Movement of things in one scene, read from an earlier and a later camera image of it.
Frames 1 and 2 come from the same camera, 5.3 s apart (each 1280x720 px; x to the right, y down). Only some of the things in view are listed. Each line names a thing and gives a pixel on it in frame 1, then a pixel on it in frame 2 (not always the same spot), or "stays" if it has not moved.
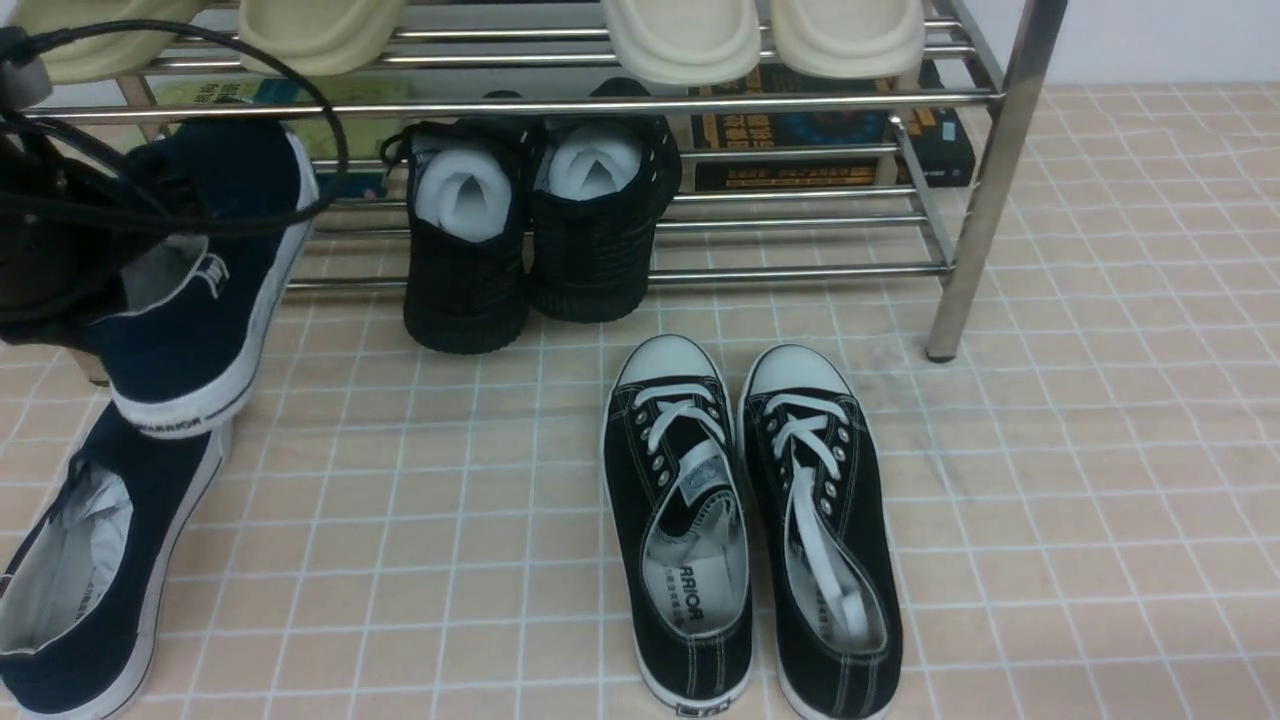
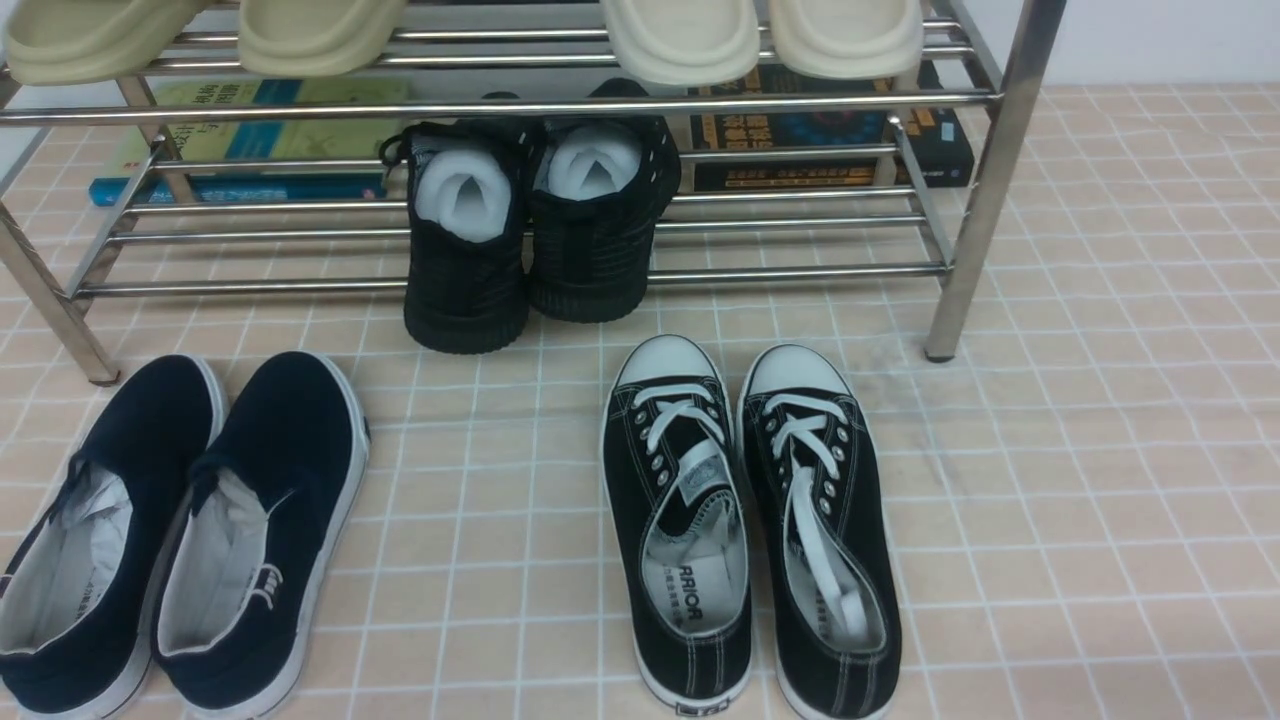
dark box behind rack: (937, 142) stays
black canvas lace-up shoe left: (680, 519) stays
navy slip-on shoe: (217, 209) to (254, 544)
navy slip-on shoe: (76, 592) stays
